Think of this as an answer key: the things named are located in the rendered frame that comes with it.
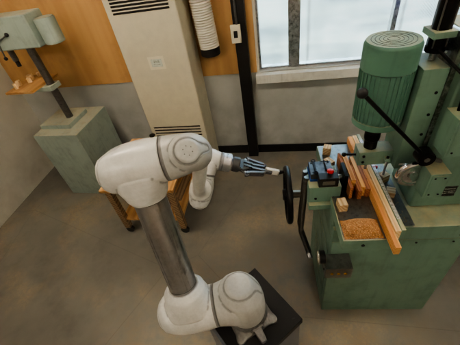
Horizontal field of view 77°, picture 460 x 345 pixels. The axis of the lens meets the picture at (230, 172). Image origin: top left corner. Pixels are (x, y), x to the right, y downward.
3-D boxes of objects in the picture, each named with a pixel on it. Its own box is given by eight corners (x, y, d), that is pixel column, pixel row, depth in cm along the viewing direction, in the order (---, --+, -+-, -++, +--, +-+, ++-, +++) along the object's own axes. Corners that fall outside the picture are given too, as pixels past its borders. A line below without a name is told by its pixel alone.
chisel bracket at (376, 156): (352, 158, 130) (354, 143, 124) (385, 155, 128) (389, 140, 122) (356, 169, 124) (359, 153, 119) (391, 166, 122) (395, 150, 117)
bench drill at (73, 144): (92, 162, 331) (1, 9, 227) (141, 162, 317) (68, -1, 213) (68, 192, 296) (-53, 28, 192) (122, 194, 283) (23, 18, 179)
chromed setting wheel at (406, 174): (390, 183, 119) (397, 160, 111) (422, 181, 117) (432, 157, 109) (393, 188, 117) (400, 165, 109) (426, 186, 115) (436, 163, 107)
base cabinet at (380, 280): (309, 247, 210) (314, 176, 164) (393, 244, 202) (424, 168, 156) (320, 310, 177) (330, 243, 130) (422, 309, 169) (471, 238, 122)
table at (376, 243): (298, 155, 159) (298, 146, 155) (356, 151, 155) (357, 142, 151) (316, 251, 114) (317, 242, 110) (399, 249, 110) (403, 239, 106)
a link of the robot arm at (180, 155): (208, 129, 91) (165, 139, 91) (202, 120, 73) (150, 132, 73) (217, 170, 91) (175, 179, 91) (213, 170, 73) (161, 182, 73)
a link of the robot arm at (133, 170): (222, 337, 106) (164, 350, 106) (220, 301, 120) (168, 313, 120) (157, 144, 72) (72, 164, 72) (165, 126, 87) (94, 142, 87)
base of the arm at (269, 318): (244, 357, 109) (242, 353, 105) (219, 306, 124) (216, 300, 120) (284, 330, 113) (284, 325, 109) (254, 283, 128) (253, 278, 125)
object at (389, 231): (346, 142, 152) (347, 136, 149) (350, 142, 151) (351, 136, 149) (393, 254, 102) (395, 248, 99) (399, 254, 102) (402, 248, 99)
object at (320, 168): (307, 168, 133) (307, 159, 129) (331, 166, 131) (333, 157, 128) (311, 188, 123) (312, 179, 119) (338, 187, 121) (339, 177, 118)
